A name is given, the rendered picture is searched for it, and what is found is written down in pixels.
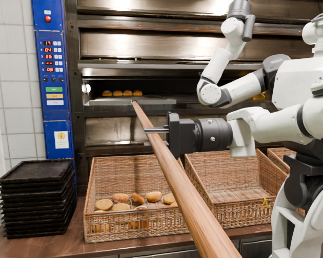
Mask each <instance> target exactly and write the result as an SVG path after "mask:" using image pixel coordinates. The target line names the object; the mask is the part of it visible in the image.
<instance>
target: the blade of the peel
mask: <svg viewBox="0 0 323 258"><path fill-rule="evenodd" d="M137 103H138V104H176V100H172V99H137ZM89 105H131V99H116V100H91V101H89Z"/></svg>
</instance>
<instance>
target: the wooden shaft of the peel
mask: <svg viewBox="0 0 323 258"><path fill-rule="evenodd" d="M132 105H133V107H134V109H135V111H136V114H137V116H138V118H139V120H140V122H141V125H142V127H143V129H144V128H150V127H153V125H152V124H151V122H150V121H149V119H148V118H147V116H146V115H145V113H144V112H143V111H142V109H141V108H140V106H139V105H138V103H137V102H136V101H133V102H132ZM145 134H146V136H147V138H148V140H149V142H150V145H151V147H152V149H153V151H154V154H155V156H156V158H157V160H158V163H159V165H160V167H161V169H162V171H163V174H164V176H165V178H166V180H167V183H168V185H169V187H170V189H171V191H172V194H173V196H174V198H175V200H176V203H177V205H178V207H179V209H180V212H181V214H182V216H183V218H184V220H185V223H186V225H187V227H188V229H189V232H190V234H191V236H192V239H193V241H194V243H195V245H196V248H197V250H198V252H199V254H200V257H201V258H242V257H241V255H240V254H239V252H238V251H237V249H236V248H235V246H234V245H233V243H232V242H231V240H230V239H229V237H228V236H227V234H226V233H225V231H224V230H223V229H222V227H221V226H220V224H219V222H218V221H217V219H216V218H215V216H214V215H213V213H212V212H211V211H210V209H209V208H208V206H207V205H206V203H205V202H204V200H203V199H202V197H201V196H200V195H199V193H198V192H197V190H196V189H195V187H194V186H193V184H192V183H191V181H190V180H189V178H188V177H187V175H186V174H185V172H184V171H183V169H182V168H181V166H180V165H179V164H178V162H177V161H176V159H175V158H174V156H173V155H172V153H171V152H170V150H169V149H168V147H167V146H166V145H165V143H164V142H163V140H162V138H161V137H160V135H159V134H158V133H145Z"/></svg>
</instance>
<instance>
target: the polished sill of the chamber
mask: <svg viewBox="0 0 323 258"><path fill-rule="evenodd" d="M139 106H140V108H141V109H142V110H143V111H163V110H210V109H220V108H211V107H208V106H205V105H203V104H201V103H177V104H139ZM250 107H261V108H276V107H275V105H274V104H273V102H240V103H237V104H235V105H233V106H231V107H228V108H226V109H244V108H250ZM83 110H84V112H116V111H135V109H134V107H133V106H132V105H88V104H86V105H83Z"/></svg>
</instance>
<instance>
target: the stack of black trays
mask: <svg viewBox="0 0 323 258"><path fill-rule="evenodd" d="M73 164H74V162H73V159H50V160H27V161H21V162H20V163H19V164H17V165H16V166H15V167H14V168H12V169H11V170H9V171H8V172H7V173H6V174H4V175H3V176H2V177H0V186H1V187H0V191H1V193H0V196H2V198H1V199H0V200H3V201H2V202H1V203H0V205H2V207H1V208H0V210H3V212H2V213H1V214H4V216H3V217H2V218H1V220H4V221H3V222H2V223H1V224H5V226H4V228H5V230H4V231H3V232H6V234H5V235H4V236H3V237H7V239H16V238H29V237H42V236H49V235H61V234H64V232H65V231H66V228H67V226H68V224H69V221H70V219H71V217H72V214H73V212H74V210H75V207H76V205H77V203H76V202H77V200H76V197H75V194H76V192H75V191H76V189H75V188H76V186H74V184H75V182H73V181H74V179H75V178H74V177H75V175H76V174H73V173H74V170H73V169H74V168H75V166H72V165H73Z"/></svg>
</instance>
